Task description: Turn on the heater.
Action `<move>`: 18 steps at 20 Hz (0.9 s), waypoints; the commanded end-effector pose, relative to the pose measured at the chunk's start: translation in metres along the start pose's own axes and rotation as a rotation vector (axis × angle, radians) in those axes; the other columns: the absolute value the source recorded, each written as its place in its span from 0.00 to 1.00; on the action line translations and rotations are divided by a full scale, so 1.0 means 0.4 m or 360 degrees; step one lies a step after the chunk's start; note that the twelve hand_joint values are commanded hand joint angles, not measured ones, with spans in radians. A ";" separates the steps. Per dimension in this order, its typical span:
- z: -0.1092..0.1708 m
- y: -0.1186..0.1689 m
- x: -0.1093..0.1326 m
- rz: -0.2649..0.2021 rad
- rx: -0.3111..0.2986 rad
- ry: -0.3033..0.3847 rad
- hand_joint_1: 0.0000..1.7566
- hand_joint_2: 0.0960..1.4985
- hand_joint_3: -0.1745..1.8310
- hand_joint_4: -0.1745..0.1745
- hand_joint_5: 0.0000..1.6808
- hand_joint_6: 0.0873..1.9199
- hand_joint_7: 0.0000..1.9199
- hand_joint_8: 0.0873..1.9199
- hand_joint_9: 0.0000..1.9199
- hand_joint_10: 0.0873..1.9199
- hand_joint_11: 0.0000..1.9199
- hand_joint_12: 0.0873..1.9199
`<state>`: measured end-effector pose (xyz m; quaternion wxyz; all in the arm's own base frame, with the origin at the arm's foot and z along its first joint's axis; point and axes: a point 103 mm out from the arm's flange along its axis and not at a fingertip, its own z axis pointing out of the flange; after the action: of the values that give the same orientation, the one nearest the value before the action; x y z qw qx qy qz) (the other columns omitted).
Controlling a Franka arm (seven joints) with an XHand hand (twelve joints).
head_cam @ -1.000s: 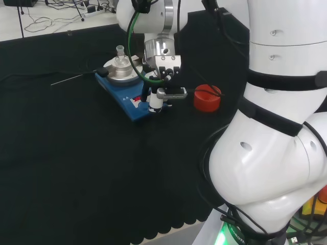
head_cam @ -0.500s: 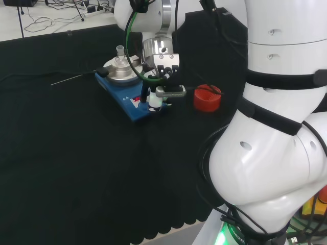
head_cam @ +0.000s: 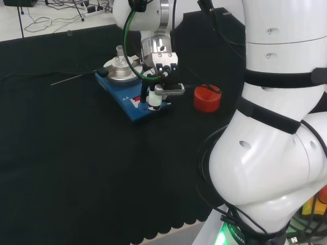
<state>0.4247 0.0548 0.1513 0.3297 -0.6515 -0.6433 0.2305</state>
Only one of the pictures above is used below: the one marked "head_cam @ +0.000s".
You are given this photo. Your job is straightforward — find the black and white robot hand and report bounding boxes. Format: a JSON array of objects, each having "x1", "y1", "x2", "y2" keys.
[{"x1": 139, "y1": 52, "x2": 180, "y2": 112}]

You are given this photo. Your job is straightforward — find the heater with blue base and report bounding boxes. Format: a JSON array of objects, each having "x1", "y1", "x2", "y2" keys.
[{"x1": 95, "y1": 57, "x2": 173, "y2": 126}]

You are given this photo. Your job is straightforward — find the clear round-bottom glass flask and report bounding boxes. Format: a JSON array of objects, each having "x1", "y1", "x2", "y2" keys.
[{"x1": 113, "y1": 45, "x2": 127, "y2": 68}]

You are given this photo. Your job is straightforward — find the red ribbed plastic cup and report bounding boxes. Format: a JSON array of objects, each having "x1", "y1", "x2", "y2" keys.
[{"x1": 193, "y1": 84, "x2": 222, "y2": 113}]

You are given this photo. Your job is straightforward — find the thin metal probe rod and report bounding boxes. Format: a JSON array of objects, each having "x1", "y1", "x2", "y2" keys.
[{"x1": 50, "y1": 74, "x2": 85, "y2": 86}]

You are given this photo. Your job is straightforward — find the white power strip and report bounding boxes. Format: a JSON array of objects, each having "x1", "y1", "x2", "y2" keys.
[{"x1": 83, "y1": 4, "x2": 106, "y2": 18}]

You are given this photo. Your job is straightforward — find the black cloth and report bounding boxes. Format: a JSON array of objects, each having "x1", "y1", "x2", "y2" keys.
[{"x1": 0, "y1": 7, "x2": 246, "y2": 245}]

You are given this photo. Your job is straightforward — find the black tripod leg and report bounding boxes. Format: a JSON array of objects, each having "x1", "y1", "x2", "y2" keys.
[{"x1": 71, "y1": 0, "x2": 85, "y2": 22}]

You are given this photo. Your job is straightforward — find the dark thin pole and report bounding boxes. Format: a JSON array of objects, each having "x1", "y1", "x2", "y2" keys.
[{"x1": 16, "y1": 0, "x2": 25, "y2": 39}]

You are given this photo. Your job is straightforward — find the black box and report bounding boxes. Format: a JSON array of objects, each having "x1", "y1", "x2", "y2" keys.
[{"x1": 3, "y1": 0, "x2": 38, "y2": 8}]

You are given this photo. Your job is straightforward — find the yellow stop button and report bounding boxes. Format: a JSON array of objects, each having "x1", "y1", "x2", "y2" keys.
[{"x1": 301, "y1": 186, "x2": 327, "y2": 217}]

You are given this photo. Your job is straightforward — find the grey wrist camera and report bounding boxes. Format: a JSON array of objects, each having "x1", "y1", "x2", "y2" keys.
[{"x1": 154, "y1": 82, "x2": 186, "y2": 97}]

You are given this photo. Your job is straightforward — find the green cable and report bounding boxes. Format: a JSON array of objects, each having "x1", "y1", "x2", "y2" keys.
[{"x1": 123, "y1": 7, "x2": 160, "y2": 83}]

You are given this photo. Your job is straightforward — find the black heater cable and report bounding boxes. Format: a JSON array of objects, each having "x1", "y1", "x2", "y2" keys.
[{"x1": 0, "y1": 70, "x2": 101, "y2": 84}]

